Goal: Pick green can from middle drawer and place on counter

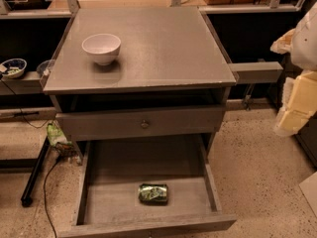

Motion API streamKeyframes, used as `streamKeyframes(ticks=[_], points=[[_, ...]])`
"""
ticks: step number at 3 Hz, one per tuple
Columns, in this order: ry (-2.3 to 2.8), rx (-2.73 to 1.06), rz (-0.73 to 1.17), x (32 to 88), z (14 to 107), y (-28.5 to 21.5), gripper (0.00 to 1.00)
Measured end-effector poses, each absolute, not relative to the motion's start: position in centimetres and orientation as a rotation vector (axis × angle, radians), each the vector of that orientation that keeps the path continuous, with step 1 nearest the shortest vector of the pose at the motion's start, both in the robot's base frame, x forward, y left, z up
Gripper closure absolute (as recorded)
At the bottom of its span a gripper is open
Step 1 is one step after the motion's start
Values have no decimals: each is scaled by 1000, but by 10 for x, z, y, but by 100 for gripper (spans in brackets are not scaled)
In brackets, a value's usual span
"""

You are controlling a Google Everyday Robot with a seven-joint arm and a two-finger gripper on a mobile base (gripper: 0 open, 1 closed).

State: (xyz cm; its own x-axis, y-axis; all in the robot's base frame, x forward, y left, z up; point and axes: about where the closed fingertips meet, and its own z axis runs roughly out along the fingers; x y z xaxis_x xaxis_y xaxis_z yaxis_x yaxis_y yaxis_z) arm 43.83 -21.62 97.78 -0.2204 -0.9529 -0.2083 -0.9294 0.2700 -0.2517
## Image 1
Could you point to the closed grey top drawer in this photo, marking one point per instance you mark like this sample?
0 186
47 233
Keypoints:
119 124

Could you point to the clear plastic cup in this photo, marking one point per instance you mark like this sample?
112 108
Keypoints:
45 68

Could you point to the green snack bag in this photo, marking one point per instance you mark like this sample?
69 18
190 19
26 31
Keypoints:
56 136

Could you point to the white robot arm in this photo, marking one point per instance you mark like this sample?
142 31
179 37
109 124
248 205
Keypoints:
303 50

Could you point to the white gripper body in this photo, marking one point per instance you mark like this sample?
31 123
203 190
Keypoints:
306 45

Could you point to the grey wooden drawer cabinet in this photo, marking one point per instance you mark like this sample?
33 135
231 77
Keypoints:
168 58

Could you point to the white ceramic bowl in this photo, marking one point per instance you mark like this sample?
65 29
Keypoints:
102 49

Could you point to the blue patterned small bowl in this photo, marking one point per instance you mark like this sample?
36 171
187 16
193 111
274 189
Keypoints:
13 68

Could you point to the black metal leg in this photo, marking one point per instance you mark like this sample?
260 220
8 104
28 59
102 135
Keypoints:
26 198

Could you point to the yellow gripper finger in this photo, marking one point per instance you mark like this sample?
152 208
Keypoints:
301 93
288 123

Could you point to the grey left low shelf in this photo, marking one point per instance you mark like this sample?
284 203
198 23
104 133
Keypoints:
28 83

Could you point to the round metal drawer knob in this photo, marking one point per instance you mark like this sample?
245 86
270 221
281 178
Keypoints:
145 124

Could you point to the grey side shelf beam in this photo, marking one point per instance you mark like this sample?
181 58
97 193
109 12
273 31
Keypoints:
256 72

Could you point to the open grey middle drawer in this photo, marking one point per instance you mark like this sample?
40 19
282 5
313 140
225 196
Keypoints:
109 206

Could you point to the green soda can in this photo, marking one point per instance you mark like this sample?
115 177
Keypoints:
153 192

